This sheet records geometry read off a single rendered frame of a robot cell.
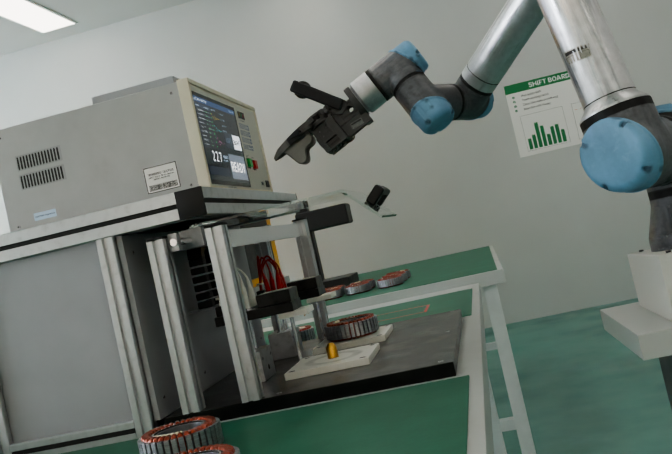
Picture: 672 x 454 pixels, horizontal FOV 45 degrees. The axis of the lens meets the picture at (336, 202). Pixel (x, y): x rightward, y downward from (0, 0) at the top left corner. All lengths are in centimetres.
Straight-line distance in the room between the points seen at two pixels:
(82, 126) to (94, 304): 34
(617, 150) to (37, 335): 96
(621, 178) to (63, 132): 95
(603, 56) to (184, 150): 71
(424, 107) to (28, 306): 79
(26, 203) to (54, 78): 626
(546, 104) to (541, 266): 132
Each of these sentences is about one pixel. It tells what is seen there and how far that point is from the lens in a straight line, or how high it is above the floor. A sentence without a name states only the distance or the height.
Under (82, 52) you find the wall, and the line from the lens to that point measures 771.
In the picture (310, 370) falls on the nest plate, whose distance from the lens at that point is 140.
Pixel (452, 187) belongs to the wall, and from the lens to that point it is 675.
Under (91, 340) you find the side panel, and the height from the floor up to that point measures 92.
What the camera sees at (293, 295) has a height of 91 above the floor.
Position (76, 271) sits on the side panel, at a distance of 138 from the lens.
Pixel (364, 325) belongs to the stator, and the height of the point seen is 80.
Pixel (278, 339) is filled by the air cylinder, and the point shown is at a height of 81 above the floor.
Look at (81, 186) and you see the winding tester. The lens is 151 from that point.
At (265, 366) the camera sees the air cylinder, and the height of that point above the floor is 79.
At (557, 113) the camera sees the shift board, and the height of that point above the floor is 158.
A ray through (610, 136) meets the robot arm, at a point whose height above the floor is 105.
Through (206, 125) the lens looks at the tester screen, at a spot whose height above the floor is 124.
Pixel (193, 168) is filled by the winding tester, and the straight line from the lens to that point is 143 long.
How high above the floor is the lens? 99
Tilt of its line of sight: 3 degrees up
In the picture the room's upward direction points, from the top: 13 degrees counter-clockwise
